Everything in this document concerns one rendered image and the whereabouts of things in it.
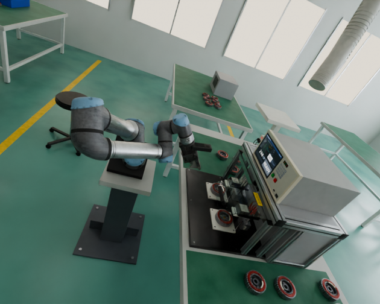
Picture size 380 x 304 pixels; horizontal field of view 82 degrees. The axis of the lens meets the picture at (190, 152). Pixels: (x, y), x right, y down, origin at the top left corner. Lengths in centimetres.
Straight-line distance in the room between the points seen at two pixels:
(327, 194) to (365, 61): 624
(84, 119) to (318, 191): 113
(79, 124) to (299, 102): 643
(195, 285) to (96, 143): 79
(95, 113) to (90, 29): 507
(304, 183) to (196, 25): 483
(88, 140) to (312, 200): 111
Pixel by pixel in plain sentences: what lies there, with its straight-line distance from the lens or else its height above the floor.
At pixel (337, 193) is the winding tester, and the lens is 137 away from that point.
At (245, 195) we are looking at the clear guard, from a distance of 125.
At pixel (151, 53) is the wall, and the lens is 573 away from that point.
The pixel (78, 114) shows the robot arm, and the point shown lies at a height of 131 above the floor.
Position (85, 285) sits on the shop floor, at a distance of 192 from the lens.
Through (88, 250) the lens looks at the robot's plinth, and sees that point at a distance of 201.
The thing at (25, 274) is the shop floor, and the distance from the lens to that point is 199.
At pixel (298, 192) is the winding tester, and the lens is 125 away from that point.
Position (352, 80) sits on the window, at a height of 159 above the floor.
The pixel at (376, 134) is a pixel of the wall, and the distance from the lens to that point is 900.
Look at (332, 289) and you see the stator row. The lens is 172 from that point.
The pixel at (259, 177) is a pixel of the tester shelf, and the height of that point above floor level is 111.
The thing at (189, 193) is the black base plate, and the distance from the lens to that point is 151.
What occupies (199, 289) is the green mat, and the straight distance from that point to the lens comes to 121.
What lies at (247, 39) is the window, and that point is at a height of 150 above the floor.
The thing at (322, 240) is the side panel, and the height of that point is 102.
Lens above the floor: 178
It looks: 33 degrees down
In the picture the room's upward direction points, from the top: 24 degrees clockwise
